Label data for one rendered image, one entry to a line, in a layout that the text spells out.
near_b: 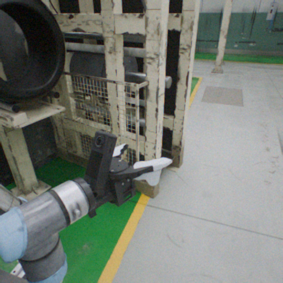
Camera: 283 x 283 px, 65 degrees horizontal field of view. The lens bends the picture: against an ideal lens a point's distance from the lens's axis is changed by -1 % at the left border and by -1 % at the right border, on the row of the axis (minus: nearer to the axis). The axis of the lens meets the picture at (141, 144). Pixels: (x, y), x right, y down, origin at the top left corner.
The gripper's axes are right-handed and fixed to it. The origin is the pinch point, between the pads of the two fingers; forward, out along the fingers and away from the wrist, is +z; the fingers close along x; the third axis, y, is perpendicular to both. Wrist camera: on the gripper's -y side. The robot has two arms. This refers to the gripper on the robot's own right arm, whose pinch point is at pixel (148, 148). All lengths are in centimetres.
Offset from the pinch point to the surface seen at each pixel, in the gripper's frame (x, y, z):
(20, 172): -146, 60, -2
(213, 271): -6, 107, 51
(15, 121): -101, 9, -4
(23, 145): -146, 40, 6
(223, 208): -26, 104, 103
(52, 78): -103, -9, 25
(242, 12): -363, -82, 889
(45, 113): -108, 11, 16
